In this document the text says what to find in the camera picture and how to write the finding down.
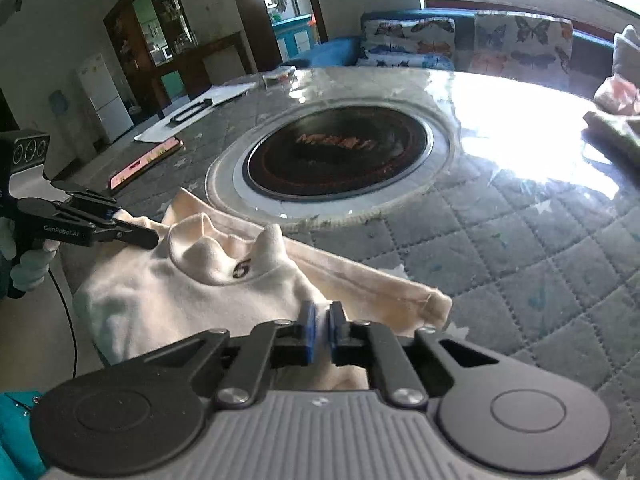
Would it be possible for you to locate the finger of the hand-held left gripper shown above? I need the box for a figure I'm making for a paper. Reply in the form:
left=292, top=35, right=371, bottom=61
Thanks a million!
left=94, top=224, right=160, bottom=250
left=64, top=190, right=119, bottom=222

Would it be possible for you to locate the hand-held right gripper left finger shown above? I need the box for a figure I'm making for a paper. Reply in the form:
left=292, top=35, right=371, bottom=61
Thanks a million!
left=127, top=301, right=318, bottom=408

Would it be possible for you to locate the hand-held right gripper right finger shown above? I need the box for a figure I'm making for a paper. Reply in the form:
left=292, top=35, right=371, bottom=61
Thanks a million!
left=327, top=301, right=501, bottom=407

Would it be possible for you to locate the cream sweatshirt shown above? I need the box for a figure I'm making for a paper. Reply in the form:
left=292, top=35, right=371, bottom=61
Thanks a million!
left=74, top=187, right=453, bottom=391

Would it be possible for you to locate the person's left hand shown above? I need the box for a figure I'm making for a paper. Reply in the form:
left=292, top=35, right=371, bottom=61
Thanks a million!
left=0, top=219, right=62, bottom=292

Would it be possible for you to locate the pink phone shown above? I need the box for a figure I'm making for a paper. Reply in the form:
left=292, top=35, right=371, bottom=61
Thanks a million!
left=109, top=137, right=184, bottom=196

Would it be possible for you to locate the white flat pad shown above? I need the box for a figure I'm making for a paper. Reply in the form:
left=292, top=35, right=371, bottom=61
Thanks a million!
left=134, top=82, right=256, bottom=143

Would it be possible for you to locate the white refrigerator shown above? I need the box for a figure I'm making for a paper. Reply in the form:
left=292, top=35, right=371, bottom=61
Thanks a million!
left=76, top=51, right=135, bottom=145

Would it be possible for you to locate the black bar-shaped device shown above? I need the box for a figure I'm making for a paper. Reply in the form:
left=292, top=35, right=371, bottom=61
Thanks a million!
left=170, top=99, right=213, bottom=123

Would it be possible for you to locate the round black table heater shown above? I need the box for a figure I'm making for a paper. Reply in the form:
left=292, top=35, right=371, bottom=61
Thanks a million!
left=206, top=99, right=451, bottom=233

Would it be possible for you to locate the dark wooden display cabinet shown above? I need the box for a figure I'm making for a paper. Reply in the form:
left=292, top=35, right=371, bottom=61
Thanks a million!
left=102, top=0, right=246, bottom=111

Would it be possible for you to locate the person's teal garment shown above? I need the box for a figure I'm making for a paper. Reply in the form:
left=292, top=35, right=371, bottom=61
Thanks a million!
left=0, top=390, right=48, bottom=480

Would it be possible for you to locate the teal cabinet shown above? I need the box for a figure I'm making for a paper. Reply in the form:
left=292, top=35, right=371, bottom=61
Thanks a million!
left=272, top=15, right=321, bottom=63

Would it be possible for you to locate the blue sofa bench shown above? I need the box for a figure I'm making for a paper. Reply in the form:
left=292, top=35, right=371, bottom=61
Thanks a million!
left=282, top=7, right=621, bottom=73

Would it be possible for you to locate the small butterfly print pillow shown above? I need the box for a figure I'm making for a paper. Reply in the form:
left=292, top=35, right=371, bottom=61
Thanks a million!
left=356, top=52, right=456, bottom=72
left=361, top=16, right=457, bottom=57

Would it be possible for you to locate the large butterfly print pillow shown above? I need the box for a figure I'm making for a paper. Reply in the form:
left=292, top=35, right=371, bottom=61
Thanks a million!
left=470, top=11, right=574, bottom=76

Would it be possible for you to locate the yellow green patterned cloth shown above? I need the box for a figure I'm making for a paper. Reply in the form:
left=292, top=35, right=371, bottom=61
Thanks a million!
left=583, top=110, right=640, bottom=166

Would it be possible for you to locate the pink white plastic bag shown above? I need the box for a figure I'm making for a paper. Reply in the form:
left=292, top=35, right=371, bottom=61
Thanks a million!
left=593, top=74, right=640, bottom=116

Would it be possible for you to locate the grey pillow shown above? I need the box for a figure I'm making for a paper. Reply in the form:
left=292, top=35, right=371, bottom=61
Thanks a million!
left=611, top=25, right=640, bottom=88

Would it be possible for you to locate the black cable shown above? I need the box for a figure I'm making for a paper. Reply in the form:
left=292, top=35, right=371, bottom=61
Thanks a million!
left=48, top=267, right=78, bottom=380

